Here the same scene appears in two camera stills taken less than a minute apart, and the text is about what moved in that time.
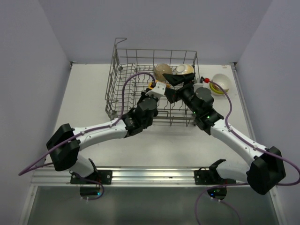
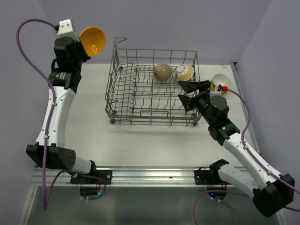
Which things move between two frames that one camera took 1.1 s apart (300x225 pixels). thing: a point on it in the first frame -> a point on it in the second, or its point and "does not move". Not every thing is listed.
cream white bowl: (183, 69) does not move
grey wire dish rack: (164, 78) does not move
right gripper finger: (176, 79) -> (190, 86)
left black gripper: (143, 95) -> (85, 57)
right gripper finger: (171, 94) -> (186, 102)
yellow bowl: (149, 84) -> (93, 40)
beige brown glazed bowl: (161, 69) does not move
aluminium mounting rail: (122, 176) does not move
